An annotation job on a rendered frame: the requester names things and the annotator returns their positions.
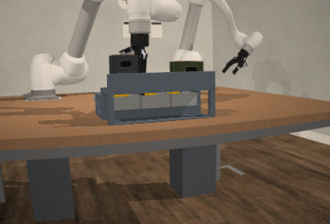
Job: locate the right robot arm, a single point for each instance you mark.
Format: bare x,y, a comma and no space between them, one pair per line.
46,72

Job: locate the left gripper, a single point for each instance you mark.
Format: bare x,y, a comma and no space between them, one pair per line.
242,55

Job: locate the dark green case with orange latches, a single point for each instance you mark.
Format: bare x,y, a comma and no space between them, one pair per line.
183,66

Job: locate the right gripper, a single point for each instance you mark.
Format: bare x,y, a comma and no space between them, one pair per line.
140,40

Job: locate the grey rectangular rack frame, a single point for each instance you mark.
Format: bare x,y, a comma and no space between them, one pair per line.
157,82

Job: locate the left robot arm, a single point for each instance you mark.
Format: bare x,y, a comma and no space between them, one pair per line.
190,28

